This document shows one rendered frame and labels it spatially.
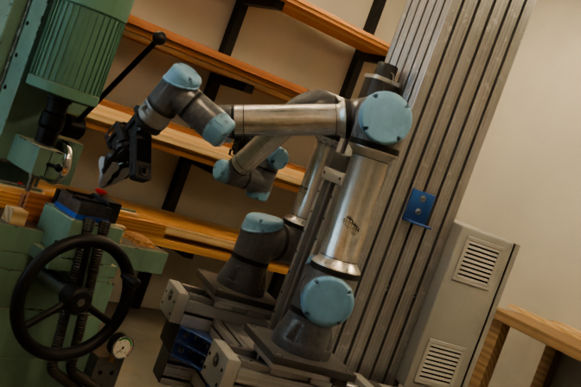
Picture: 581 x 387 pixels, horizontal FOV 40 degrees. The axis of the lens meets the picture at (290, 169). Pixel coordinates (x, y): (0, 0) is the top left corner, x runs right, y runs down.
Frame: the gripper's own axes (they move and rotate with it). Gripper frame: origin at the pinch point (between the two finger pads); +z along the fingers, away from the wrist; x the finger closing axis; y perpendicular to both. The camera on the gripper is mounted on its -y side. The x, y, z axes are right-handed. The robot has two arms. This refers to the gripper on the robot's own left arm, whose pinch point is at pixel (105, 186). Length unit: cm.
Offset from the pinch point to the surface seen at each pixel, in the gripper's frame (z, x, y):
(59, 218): 6.4, 10.5, -7.0
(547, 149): -26, -331, 98
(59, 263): 11.2, 10.1, -16.1
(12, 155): 13.6, 12.0, 19.7
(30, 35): -9.4, 15.5, 38.3
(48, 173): 8.2, 7.6, 9.9
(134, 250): 13.1, -15.5, -6.2
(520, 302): 41, -328, 36
